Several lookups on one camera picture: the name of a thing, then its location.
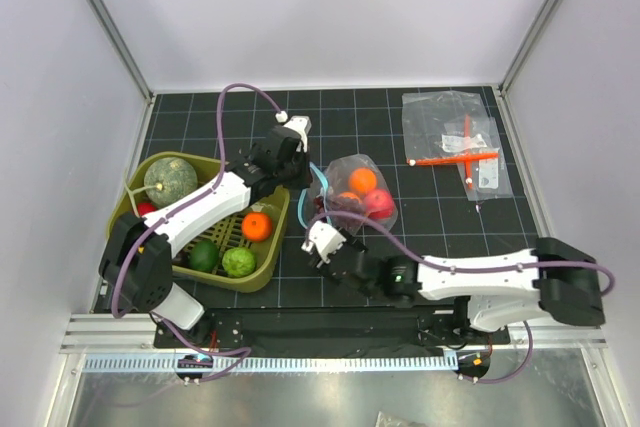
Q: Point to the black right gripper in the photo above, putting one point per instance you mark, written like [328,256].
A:
[352,242]

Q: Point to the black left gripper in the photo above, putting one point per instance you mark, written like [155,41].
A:
[304,179]

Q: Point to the purple toy grape bunch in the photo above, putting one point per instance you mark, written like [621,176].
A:
[331,204]

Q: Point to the red toy apple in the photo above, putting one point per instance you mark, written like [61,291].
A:
[379,204]

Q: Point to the orange toy tangerine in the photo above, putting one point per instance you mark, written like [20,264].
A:
[257,227]
[349,198]
[362,180]

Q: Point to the clear zip top bag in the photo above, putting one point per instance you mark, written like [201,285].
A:
[333,180]

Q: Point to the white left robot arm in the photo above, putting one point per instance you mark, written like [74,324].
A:
[137,261]

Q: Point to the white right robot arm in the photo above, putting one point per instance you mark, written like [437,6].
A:
[551,280]

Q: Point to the clear bag with orange tool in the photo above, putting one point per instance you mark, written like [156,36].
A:
[454,128]

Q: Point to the olive green plastic bin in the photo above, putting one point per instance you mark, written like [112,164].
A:
[227,233]

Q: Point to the black grid mat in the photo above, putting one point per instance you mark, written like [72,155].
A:
[434,215]

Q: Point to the light green toy cabbage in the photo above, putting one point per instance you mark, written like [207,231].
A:
[238,262]

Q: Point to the green toy melon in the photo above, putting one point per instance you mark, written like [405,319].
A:
[168,180]

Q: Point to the green toy lime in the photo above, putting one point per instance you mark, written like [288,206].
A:
[204,256]

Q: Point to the red toy radish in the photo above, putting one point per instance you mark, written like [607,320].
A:
[140,209]

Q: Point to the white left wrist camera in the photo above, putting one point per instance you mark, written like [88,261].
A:
[299,124]

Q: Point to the perforated metal rail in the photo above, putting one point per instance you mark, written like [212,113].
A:
[183,363]

